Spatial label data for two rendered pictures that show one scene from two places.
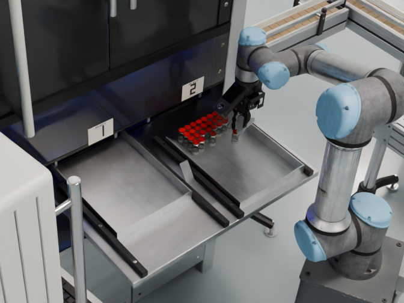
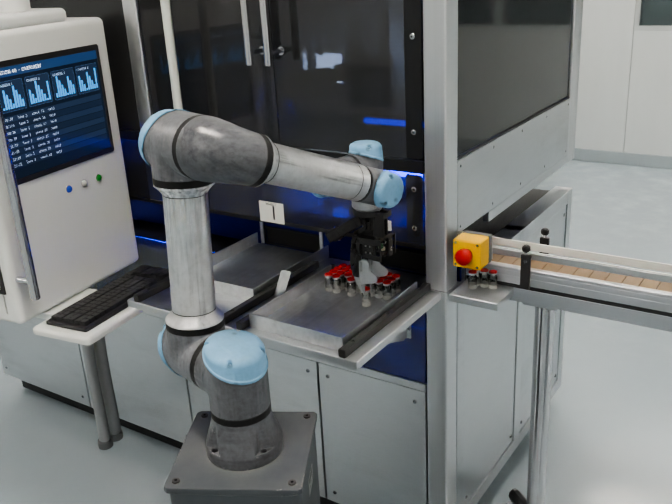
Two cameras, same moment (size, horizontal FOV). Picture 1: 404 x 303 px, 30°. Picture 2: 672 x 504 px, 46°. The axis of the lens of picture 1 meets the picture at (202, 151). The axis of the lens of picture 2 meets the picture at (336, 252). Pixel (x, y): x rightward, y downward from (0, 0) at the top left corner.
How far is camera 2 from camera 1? 2.36 m
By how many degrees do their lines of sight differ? 68
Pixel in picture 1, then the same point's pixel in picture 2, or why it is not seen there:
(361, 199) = (238, 335)
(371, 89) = (177, 115)
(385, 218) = (212, 356)
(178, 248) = not seen: hidden behind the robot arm
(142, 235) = not seen: hidden behind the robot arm
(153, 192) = (252, 283)
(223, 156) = (336, 304)
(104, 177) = (261, 262)
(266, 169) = (331, 329)
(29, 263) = not seen: outside the picture
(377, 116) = (160, 145)
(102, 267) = (286, 400)
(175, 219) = (220, 300)
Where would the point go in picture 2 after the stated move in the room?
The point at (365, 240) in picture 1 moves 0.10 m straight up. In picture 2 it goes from (198, 377) to (192, 329)
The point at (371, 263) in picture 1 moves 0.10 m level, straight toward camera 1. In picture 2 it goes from (217, 440) to (167, 438)
